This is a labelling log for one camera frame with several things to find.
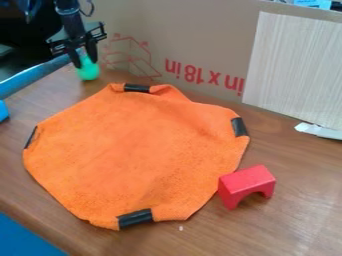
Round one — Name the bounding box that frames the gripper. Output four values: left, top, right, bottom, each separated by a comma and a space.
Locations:
45, 21, 109, 70

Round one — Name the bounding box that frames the red arch block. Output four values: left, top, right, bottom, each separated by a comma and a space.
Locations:
216, 164, 278, 211

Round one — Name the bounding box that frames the cardboard box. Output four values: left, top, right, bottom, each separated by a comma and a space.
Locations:
78, 0, 342, 104

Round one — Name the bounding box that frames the orange cloth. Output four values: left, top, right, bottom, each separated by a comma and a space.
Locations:
21, 82, 252, 232

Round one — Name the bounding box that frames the green toy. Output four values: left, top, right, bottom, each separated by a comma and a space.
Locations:
76, 55, 102, 81

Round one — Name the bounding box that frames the white board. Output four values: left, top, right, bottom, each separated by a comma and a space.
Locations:
240, 11, 342, 132

